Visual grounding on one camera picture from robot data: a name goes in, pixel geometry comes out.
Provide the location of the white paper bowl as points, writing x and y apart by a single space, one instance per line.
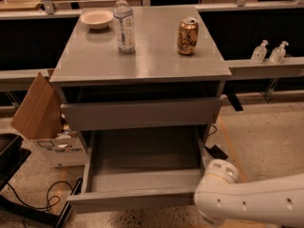
97 18

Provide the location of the right sanitizer pump bottle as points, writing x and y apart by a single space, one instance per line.
279 53

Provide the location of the open cardboard box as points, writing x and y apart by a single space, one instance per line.
40 120

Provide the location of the black power adapter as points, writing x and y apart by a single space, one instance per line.
217 153

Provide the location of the left sanitizer pump bottle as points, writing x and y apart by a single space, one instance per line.
260 52

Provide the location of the black stand base left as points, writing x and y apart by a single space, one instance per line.
39 214

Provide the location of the grey drawer cabinet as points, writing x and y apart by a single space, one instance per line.
92 70

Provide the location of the grey drawer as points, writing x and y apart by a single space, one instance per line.
140 168
142 114

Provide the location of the grey top drawer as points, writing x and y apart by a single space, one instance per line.
142 114

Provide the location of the black bin left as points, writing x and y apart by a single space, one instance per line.
12 156

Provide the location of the sanitizer pump bottle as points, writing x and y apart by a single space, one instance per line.
279 53
260 52

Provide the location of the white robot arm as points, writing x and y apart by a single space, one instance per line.
220 196

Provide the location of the gold drink can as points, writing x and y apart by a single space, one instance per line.
188 36

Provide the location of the clear plastic water bottle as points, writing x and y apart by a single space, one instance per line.
123 19

